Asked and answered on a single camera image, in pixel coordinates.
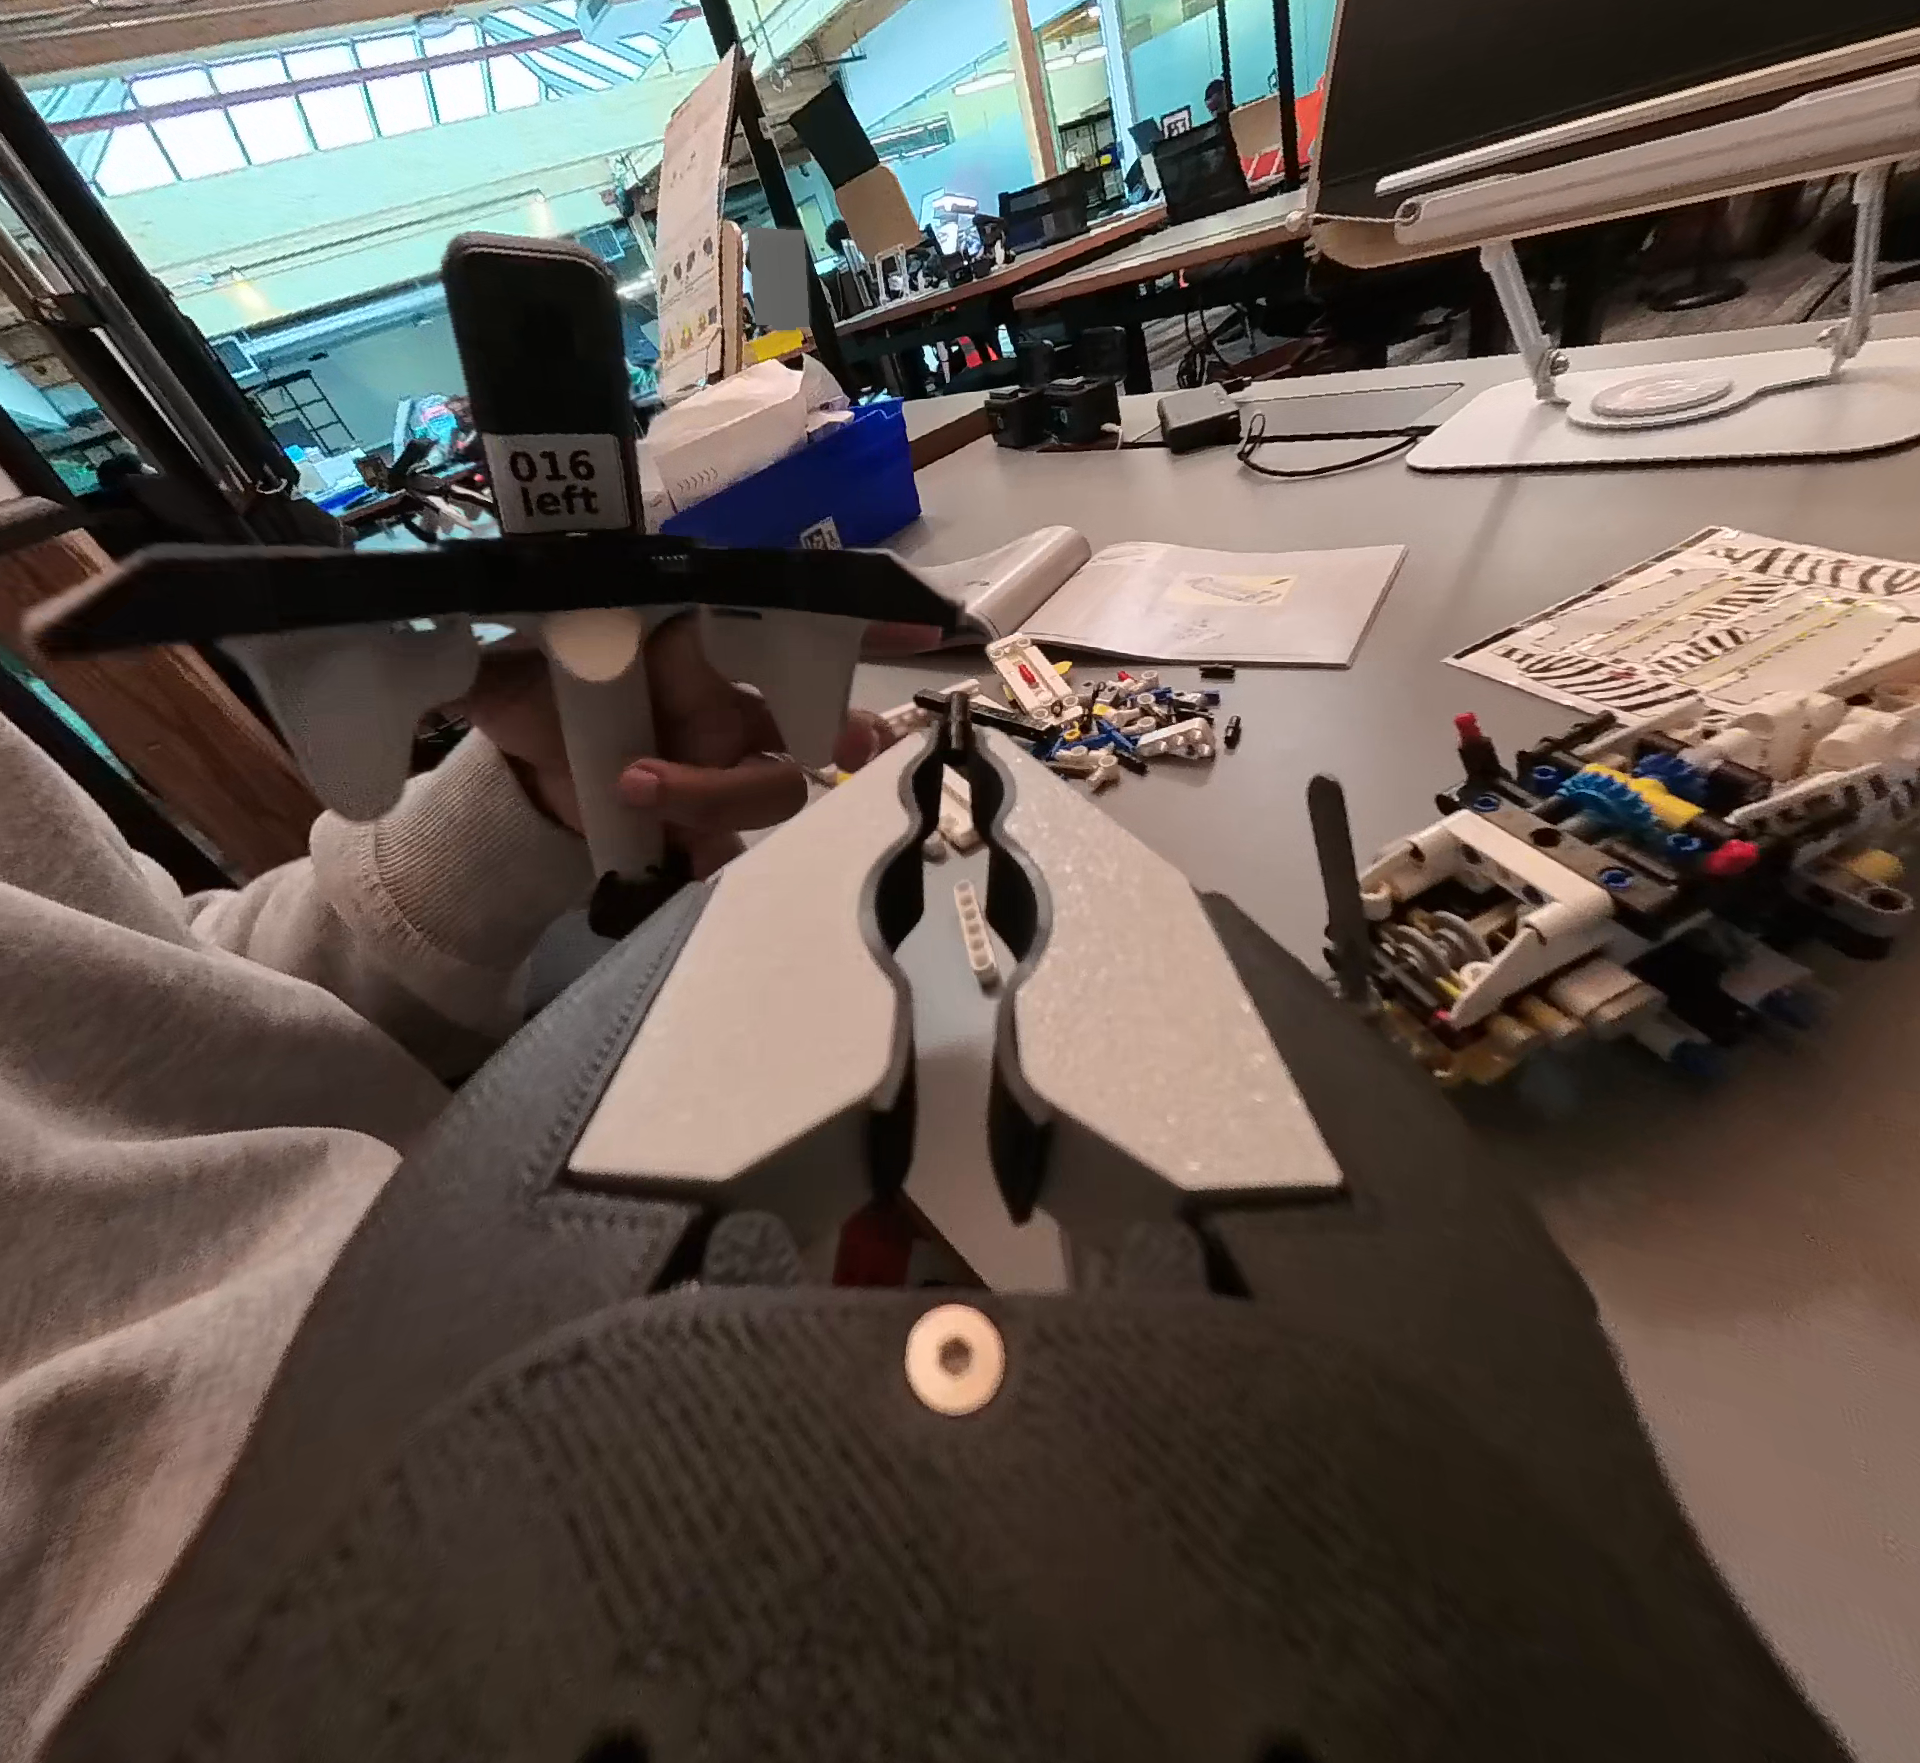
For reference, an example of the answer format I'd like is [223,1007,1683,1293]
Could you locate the black office chair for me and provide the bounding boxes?
[1146,120,1255,224]

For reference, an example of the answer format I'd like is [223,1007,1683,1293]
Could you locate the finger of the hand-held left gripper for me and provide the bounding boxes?
[696,607,875,771]
[223,625,486,823]

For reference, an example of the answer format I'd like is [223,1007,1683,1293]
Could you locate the person's left forearm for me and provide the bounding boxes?
[0,709,594,1763]

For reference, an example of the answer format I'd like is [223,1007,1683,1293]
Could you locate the zebra print sticker sheet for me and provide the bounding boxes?
[1443,525,1920,721]

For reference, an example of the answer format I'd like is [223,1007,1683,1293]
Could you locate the blue plastic storage bin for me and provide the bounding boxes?
[660,401,919,549]

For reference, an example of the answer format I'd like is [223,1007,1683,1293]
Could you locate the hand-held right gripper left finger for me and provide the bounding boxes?
[566,735,961,1285]

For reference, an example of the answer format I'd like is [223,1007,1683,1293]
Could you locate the black metal pole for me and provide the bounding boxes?
[643,0,849,373]

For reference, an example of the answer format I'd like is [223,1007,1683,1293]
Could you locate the black lego connector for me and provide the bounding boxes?
[905,689,995,837]

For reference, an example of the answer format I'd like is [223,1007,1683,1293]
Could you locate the white tissue pack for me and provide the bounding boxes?
[636,355,851,513]

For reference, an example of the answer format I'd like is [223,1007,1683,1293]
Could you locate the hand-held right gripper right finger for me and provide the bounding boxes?
[960,727,1348,1287]

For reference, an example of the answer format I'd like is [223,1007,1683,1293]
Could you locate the lego instruction booklet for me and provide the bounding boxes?
[899,525,1409,669]

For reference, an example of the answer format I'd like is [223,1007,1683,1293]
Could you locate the person's left hand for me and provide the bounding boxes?
[463,619,940,883]

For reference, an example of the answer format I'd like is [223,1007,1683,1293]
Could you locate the black usb cable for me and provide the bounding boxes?
[1236,419,1446,477]

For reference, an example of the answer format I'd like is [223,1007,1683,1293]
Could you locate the white monitor stand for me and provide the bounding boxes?
[1375,90,1920,475]

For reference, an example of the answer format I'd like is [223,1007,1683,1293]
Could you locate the white lego beam assembly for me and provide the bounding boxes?
[984,635,1085,723]

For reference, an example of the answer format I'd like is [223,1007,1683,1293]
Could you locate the lego car model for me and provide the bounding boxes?
[1307,679,1920,1093]

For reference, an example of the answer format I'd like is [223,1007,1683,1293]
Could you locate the pile of small lego pieces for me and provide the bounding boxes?
[1034,659,1247,793]

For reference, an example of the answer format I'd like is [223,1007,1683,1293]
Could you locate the long wooden desk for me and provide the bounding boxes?
[831,196,1326,361]

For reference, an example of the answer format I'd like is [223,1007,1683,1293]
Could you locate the black metal frame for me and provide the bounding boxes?
[0,68,350,553]

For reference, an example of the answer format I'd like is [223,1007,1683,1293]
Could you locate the cardboard sign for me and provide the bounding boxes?
[654,46,749,407]

